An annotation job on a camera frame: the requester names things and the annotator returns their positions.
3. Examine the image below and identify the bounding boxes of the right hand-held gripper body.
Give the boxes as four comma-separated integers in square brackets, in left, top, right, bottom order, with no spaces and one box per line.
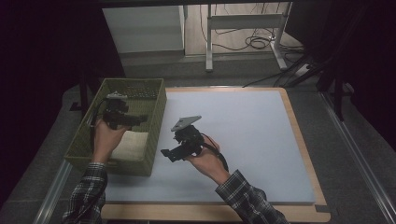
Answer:
[170,115,207,157]

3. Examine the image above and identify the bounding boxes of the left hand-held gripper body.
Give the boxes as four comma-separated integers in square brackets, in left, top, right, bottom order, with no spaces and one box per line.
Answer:
[102,91,131,131]

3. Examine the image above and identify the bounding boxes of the cream egg-print cloth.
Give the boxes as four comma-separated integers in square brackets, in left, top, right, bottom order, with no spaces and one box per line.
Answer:
[110,130,149,162]

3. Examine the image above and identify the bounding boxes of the green woven basket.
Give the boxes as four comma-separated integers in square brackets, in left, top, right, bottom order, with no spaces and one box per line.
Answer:
[64,77,168,177]

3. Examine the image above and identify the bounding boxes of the person's left hand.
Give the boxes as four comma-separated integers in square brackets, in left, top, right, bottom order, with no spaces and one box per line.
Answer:
[92,118,133,165]

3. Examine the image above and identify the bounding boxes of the person's right hand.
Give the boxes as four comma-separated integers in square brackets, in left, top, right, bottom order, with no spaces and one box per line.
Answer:
[184,134,232,185]

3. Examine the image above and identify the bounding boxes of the light blue table mat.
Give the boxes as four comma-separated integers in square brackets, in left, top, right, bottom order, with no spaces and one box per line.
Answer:
[104,90,317,205]

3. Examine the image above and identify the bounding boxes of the white cabinet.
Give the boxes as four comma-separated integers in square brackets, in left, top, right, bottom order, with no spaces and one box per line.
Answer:
[102,5,187,54]

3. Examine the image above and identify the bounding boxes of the white power strip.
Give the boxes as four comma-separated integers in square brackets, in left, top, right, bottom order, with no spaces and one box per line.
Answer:
[293,63,313,77]

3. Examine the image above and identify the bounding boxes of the black metal stand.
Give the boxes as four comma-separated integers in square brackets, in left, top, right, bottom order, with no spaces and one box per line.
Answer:
[317,55,357,122]

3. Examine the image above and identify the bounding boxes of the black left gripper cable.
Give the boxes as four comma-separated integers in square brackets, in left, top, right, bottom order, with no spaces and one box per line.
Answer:
[89,97,109,147]

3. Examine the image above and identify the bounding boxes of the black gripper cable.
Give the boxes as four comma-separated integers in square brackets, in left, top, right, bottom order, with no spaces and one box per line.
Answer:
[89,97,109,147]
[200,133,230,173]

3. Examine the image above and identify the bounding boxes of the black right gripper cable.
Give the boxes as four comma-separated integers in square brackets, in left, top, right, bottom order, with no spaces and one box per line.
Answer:
[200,133,230,173]

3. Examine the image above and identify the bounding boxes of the metal floor rail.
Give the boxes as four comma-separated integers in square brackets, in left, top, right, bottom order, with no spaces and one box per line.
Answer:
[32,160,73,224]
[319,91,396,224]

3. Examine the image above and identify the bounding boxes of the coiled black floor cables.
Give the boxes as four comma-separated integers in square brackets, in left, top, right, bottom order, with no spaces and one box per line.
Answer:
[199,3,305,54]

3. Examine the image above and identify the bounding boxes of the white metal desk frame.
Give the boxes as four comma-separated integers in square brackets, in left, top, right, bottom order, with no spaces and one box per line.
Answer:
[205,2,293,73]

